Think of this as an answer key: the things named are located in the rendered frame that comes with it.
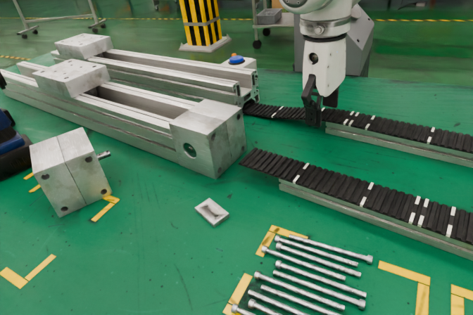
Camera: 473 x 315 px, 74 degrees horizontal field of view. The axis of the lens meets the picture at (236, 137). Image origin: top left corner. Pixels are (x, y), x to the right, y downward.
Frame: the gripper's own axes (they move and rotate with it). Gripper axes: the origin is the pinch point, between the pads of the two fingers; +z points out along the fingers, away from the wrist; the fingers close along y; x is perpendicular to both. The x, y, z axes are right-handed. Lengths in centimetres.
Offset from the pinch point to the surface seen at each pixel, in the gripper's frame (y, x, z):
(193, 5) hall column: 225, 248, 31
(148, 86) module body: -4.1, 49.0, 0.8
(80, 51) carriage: -6, 76, -7
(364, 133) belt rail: -2.0, -9.2, 2.0
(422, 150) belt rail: -2.0, -19.0, 2.8
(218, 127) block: -21.1, 9.3, -5.3
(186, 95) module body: -4.1, 34.3, 1.0
